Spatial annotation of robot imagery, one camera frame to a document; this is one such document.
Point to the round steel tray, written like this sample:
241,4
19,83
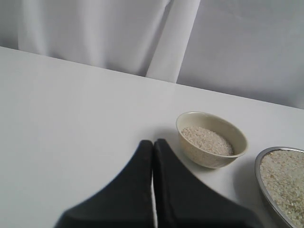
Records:
278,217

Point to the white backdrop curtain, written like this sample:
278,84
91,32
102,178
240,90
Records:
249,48

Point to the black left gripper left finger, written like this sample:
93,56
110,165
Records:
126,202

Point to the rice in cream bowl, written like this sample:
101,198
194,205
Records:
208,140

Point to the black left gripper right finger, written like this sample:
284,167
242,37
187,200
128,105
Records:
183,201

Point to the rice in steel tray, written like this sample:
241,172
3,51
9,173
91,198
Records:
282,175

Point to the cream ceramic bowl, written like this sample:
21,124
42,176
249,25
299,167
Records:
218,125

